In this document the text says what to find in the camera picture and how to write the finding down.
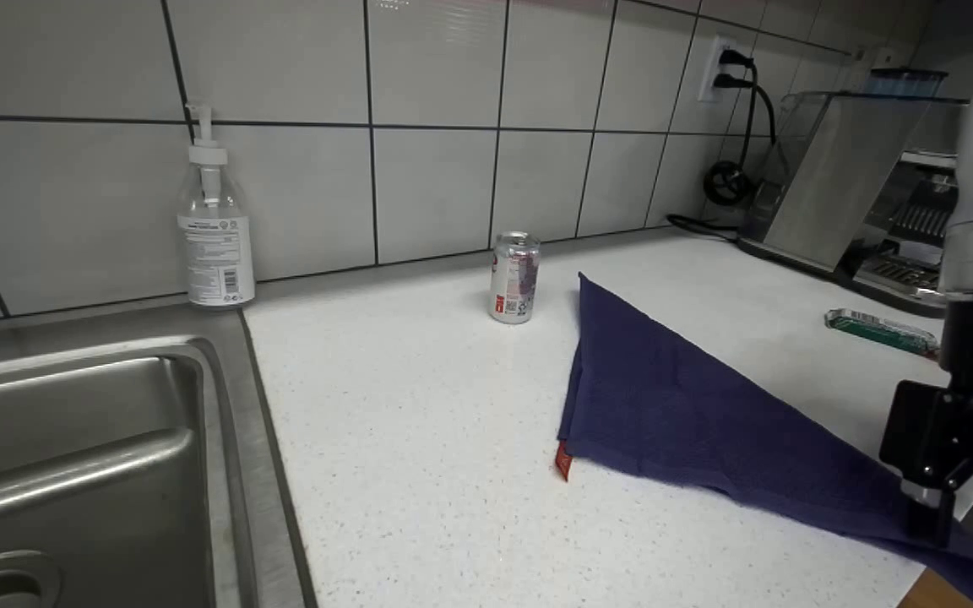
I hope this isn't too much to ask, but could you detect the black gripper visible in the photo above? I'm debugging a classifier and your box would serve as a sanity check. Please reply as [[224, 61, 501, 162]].
[[876, 298, 973, 542]]

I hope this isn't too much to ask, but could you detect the dark blue towel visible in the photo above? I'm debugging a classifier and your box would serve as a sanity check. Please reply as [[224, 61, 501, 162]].
[[555, 271, 973, 608]]

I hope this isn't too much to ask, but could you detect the stainless steel espresso machine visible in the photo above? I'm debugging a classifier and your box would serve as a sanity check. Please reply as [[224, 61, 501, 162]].
[[732, 91, 971, 318]]

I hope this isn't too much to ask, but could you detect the blue container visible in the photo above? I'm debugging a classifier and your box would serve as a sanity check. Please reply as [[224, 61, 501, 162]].
[[866, 63, 948, 102]]

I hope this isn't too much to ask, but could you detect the silver soda can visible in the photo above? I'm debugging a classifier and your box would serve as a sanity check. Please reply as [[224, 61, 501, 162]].
[[487, 228, 544, 326]]

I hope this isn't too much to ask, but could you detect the clear soap pump bottle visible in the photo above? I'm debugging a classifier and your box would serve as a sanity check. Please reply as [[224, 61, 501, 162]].
[[177, 108, 260, 309]]

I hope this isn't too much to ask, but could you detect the stainless steel sink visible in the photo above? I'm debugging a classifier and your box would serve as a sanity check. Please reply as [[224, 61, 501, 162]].
[[0, 303, 320, 608]]

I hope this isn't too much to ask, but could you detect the black power cable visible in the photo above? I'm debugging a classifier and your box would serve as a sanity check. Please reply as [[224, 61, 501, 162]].
[[701, 47, 784, 211]]

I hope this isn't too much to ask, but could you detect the white wall outlet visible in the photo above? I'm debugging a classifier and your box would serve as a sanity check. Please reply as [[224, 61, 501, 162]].
[[705, 36, 759, 102]]

